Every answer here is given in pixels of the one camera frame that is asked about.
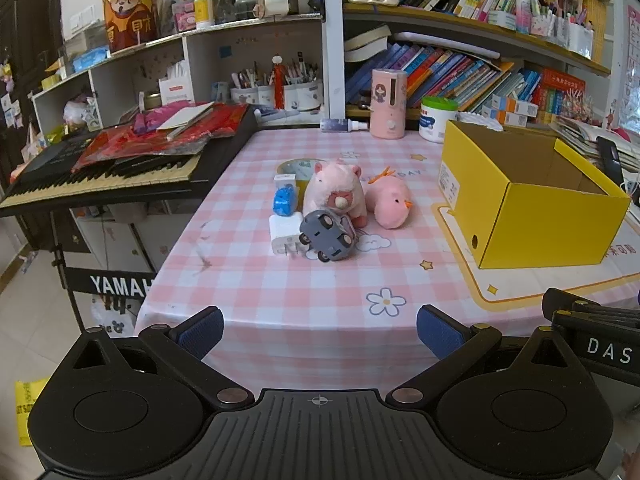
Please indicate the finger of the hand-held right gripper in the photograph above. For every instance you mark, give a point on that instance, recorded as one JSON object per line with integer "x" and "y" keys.
{"x": 565, "y": 300}
{"x": 610, "y": 350}

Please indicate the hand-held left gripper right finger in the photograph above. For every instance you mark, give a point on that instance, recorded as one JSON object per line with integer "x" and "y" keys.
{"x": 440, "y": 330}

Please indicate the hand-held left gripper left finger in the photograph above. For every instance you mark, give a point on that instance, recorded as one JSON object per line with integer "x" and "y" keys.
{"x": 202, "y": 332}

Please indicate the yellow cardboard box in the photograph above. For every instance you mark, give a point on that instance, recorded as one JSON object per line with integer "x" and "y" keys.
{"x": 540, "y": 230}

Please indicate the white charger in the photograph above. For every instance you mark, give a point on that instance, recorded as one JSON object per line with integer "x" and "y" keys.
{"x": 282, "y": 232}

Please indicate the pink chick plush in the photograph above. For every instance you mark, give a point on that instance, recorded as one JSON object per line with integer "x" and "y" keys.
{"x": 387, "y": 200}

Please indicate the grey toy car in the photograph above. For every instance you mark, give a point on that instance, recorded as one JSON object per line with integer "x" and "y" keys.
{"x": 325, "y": 232}

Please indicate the blue toy car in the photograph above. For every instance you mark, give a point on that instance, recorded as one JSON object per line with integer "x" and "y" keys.
{"x": 284, "y": 202}

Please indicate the small white box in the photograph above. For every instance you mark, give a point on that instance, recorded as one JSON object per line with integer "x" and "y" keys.
{"x": 285, "y": 179}

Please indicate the pink bear plush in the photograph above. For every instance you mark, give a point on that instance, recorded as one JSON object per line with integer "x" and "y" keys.
{"x": 330, "y": 187}

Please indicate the yellow tape roll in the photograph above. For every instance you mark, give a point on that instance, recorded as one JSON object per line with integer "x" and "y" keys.
{"x": 300, "y": 166}

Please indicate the person's right forearm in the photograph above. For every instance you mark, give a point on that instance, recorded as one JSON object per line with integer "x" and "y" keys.
{"x": 632, "y": 467}

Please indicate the orange-bordered desk mat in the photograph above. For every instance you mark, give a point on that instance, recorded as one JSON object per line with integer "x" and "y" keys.
{"x": 500, "y": 285}

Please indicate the black keyboard stand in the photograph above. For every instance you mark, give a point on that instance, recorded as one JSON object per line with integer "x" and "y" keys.
{"x": 120, "y": 285}

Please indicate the pink checked tablecloth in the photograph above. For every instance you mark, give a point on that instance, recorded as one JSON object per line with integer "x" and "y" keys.
{"x": 300, "y": 320}

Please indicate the white floor cabinet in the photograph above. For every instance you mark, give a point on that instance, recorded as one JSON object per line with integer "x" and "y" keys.
{"x": 125, "y": 245}

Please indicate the black smartphone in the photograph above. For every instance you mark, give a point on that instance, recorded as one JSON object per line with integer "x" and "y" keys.
{"x": 610, "y": 160}

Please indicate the pile of papers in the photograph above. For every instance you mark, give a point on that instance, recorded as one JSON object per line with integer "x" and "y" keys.
{"x": 585, "y": 135}

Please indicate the black electronic keyboard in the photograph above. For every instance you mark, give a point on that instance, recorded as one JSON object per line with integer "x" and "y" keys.
{"x": 100, "y": 180}

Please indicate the yellow plastic bag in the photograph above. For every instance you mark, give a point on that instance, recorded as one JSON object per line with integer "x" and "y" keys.
{"x": 25, "y": 410}

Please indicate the stack of small medicine boxes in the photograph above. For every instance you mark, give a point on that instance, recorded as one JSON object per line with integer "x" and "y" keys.
{"x": 510, "y": 107}

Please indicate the red plastic bags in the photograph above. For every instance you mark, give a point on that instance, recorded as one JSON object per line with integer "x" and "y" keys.
{"x": 125, "y": 145}

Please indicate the white jar green lid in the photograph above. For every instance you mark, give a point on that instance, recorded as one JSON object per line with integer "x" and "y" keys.
{"x": 435, "y": 125}

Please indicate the red boxed book set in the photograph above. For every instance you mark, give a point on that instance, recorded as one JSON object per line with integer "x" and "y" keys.
{"x": 560, "y": 92}

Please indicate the beige card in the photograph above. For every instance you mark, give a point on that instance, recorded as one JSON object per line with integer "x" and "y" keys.
{"x": 185, "y": 115}

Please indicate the pink humidifier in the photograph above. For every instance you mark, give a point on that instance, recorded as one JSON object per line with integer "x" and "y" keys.
{"x": 387, "y": 110}

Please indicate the small glue bottle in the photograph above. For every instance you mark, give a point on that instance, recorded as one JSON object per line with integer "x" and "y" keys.
{"x": 335, "y": 125}

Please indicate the white box red label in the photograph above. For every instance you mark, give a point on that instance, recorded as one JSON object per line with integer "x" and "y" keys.
{"x": 176, "y": 87}

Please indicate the clear plastic bag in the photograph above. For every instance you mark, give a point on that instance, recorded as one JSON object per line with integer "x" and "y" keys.
{"x": 80, "y": 112}

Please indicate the row of leaning picture books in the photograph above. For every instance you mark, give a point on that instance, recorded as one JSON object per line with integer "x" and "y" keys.
{"x": 440, "y": 75}

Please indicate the red tassel pen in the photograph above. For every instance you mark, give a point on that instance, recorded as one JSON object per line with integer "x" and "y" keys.
{"x": 277, "y": 85}

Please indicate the white pen organizer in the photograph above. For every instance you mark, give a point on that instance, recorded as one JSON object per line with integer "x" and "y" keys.
{"x": 305, "y": 95}

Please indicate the row of shelf pen cups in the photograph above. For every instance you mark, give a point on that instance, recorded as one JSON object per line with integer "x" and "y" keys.
{"x": 570, "y": 30}

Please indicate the white shelf unit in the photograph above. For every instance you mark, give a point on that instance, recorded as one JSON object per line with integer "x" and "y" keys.
{"x": 210, "y": 55}

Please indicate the white rolled paper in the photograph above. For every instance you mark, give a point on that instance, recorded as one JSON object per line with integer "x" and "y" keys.
{"x": 450, "y": 42}

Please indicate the wooden bookshelf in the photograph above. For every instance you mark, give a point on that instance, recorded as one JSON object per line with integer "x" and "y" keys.
{"x": 332, "y": 60}

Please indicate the pastel bottle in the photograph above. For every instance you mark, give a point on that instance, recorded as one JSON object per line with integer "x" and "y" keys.
{"x": 523, "y": 10}

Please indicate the blue packet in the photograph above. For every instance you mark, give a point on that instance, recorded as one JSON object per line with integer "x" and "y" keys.
{"x": 90, "y": 59}

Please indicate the stacked thick books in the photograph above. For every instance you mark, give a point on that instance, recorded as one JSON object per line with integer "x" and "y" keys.
{"x": 367, "y": 42}

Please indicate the pink packet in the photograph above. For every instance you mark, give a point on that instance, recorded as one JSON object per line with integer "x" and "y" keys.
{"x": 185, "y": 17}

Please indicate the white bottle yellow label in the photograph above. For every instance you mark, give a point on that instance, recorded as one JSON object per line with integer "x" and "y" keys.
{"x": 204, "y": 10}

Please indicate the fortune god figure box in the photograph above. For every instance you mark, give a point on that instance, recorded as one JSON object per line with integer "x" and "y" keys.
{"x": 127, "y": 15}

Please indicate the glass jar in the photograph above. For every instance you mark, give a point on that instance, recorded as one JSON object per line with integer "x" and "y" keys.
{"x": 246, "y": 5}

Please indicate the dark wooden door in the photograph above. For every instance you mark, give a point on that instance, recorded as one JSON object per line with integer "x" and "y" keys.
{"x": 25, "y": 35}

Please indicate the wall chart poster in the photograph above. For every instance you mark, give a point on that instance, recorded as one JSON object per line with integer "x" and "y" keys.
{"x": 634, "y": 60}

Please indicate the white light switch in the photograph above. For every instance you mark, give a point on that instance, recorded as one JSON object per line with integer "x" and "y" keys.
{"x": 82, "y": 16}

